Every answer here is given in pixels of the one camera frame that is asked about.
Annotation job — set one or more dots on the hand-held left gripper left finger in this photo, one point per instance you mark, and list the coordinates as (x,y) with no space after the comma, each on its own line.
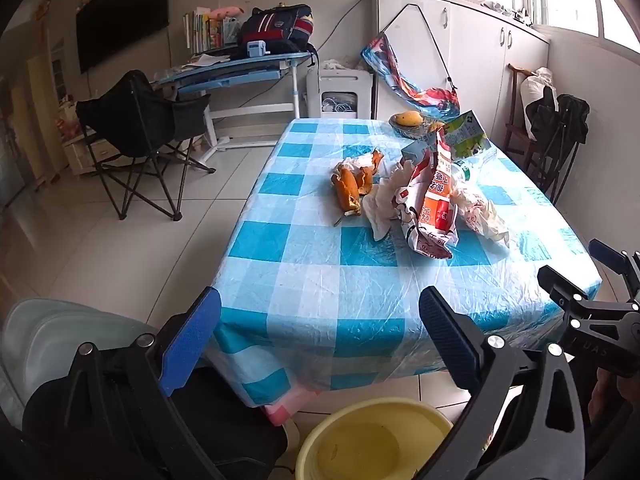
(192,340)

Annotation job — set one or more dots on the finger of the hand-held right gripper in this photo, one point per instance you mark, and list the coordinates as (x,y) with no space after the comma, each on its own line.
(612,257)
(560,285)

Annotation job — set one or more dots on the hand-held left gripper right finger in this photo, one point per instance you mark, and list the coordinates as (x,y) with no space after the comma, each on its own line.
(450,345)

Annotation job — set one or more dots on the white plastic wrap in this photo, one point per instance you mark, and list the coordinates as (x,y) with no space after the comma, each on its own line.
(480,210)

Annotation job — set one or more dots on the red white snack wrapper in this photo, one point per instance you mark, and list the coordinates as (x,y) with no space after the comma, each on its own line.
(432,205)

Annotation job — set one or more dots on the yellow plastic bucket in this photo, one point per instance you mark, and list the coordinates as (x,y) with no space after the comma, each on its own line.
(350,450)

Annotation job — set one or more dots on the white bottle green label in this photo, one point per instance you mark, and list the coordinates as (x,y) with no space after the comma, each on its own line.
(462,171)

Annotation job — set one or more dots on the white tissue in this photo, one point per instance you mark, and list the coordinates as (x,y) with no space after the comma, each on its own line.
(352,163)
(380,210)

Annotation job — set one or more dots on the green white carton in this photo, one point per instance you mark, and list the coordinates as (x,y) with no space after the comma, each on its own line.
(465,135)

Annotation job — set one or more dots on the orange fruit peel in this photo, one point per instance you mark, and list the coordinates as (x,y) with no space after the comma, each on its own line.
(346,187)
(367,175)

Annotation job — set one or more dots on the grey blue milk carton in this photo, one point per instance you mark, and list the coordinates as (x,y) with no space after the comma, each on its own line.
(415,152)

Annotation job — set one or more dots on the person's right hand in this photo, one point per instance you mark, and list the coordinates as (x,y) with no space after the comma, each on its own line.
(620,392)

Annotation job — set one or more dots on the pink checked tablecloth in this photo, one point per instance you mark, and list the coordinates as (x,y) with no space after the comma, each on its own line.
(280,412)

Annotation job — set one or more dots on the blue checked plastic tablecloth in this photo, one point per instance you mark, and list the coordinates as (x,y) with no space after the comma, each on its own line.
(320,240)

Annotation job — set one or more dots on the wooden chair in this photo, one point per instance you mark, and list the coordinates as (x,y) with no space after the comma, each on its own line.
(515,125)

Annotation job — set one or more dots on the white sack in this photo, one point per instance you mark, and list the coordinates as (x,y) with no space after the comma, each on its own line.
(537,85)

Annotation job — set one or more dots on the orange mango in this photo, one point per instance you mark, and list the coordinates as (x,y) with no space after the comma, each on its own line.
(435,126)

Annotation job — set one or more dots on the white low cabinet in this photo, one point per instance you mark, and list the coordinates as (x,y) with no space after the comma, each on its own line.
(87,152)

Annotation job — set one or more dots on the dark fruit bowl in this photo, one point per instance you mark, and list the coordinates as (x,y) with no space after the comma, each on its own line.
(407,131)

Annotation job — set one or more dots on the yellow mango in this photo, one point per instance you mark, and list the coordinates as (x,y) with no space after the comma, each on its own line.
(407,119)

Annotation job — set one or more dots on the black folding camp chair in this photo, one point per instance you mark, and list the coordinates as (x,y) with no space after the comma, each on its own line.
(135,115)

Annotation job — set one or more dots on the window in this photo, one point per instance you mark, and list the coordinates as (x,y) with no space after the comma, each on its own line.
(575,0)

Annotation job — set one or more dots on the printed tote bag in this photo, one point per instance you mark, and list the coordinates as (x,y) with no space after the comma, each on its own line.
(400,75)

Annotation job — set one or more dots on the row of small shoes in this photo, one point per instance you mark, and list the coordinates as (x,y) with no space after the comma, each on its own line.
(507,12)

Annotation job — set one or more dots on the blue study desk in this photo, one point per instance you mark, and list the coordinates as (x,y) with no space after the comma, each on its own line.
(235,72)

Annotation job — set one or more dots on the beige interior door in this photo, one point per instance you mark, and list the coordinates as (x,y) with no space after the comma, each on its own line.
(45,110)

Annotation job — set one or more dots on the loose white papers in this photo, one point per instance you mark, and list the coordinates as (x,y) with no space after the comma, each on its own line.
(207,60)

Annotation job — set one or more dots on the white plastic stool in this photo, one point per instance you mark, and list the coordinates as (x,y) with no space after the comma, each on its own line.
(340,85)

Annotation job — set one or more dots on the small blue device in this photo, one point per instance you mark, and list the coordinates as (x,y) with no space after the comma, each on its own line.
(256,49)

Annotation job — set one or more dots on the white cloth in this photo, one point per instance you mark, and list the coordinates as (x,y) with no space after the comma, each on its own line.
(337,65)

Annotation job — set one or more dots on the row of books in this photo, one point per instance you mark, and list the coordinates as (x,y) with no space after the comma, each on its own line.
(200,32)

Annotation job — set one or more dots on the dark striped backpack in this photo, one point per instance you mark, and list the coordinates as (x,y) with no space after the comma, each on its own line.
(275,27)

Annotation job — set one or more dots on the pink plush toy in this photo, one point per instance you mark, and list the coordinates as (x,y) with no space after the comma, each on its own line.
(227,11)

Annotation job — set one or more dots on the black wall television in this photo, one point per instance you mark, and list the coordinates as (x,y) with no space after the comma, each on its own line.
(120,15)

